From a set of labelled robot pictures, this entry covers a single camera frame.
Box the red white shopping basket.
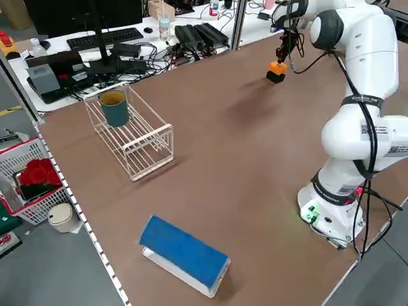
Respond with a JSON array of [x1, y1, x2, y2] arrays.
[[0, 136, 73, 226]]

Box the grey box device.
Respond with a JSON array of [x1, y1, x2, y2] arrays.
[[27, 64, 62, 94]]

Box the white wire rack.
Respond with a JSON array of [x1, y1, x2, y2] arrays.
[[84, 82, 175, 183]]

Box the clear water bottle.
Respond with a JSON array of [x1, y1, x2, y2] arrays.
[[158, 18, 175, 43], [31, 37, 52, 58]]

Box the small white bin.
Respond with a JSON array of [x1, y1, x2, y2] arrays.
[[47, 203, 82, 234]]

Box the orange button box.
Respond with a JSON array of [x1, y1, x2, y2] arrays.
[[266, 61, 289, 75]]

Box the black base cable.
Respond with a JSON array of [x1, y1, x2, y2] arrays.
[[350, 186, 404, 259]]

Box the white desk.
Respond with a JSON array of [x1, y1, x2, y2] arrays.
[[6, 0, 284, 113]]

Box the black power supply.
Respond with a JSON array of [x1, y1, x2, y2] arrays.
[[194, 22, 230, 48], [174, 24, 205, 49]]

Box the black keyboard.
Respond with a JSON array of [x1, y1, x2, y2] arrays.
[[66, 27, 144, 51]]

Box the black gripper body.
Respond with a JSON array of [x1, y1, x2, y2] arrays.
[[275, 30, 301, 60]]

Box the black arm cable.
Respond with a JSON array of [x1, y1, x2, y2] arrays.
[[288, 18, 380, 259]]

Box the aluminium post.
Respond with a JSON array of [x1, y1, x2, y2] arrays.
[[230, 0, 249, 51]]

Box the dark green cylindrical cup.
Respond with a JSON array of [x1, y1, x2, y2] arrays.
[[99, 90, 131, 128]]

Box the black monitor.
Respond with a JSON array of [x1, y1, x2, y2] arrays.
[[31, 0, 143, 39]]

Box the blue cloth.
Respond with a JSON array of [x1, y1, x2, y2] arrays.
[[139, 215, 231, 289]]

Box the wooden box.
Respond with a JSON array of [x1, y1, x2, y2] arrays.
[[147, 0, 177, 24]]

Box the red roses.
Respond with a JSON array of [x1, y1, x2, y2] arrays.
[[18, 158, 63, 189]]

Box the yellow emergency stop box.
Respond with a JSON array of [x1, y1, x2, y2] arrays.
[[0, 30, 20, 55]]

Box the black pole stand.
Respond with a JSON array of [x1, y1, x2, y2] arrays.
[[85, 0, 148, 77]]

